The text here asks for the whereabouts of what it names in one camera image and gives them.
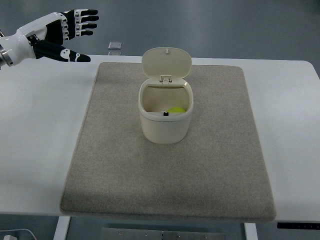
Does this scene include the beige felt mat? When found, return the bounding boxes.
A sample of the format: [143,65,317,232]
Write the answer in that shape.
[60,62,276,222]

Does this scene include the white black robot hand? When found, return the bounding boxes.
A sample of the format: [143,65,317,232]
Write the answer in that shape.
[0,9,99,67]

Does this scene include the cream lidded bin box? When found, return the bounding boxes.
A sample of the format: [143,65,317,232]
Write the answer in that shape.
[138,47,194,144]

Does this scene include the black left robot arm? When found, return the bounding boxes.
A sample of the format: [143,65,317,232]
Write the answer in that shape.
[0,9,99,67]

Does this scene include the white left table leg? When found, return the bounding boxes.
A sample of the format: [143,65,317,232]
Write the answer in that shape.
[53,216,71,240]

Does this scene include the small clear floor plate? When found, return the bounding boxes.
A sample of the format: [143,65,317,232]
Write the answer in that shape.
[108,41,122,50]

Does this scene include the white cable and plug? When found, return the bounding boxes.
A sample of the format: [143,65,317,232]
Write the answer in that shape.
[0,227,37,240]

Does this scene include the black table control panel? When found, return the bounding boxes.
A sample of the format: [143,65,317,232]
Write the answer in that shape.
[277,222,320,230]

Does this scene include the metal base plate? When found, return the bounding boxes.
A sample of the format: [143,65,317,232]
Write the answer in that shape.
[99,228,226,240]

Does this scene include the white table leg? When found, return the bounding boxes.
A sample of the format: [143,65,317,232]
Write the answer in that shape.
[244,223,258,240]
[53,216,71,240]

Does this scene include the yellow tennis ball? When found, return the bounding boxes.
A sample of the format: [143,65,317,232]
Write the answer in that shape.
[165,106,186,113]

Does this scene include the white right table leg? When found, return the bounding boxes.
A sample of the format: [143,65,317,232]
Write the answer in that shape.
[244,223,258,240]

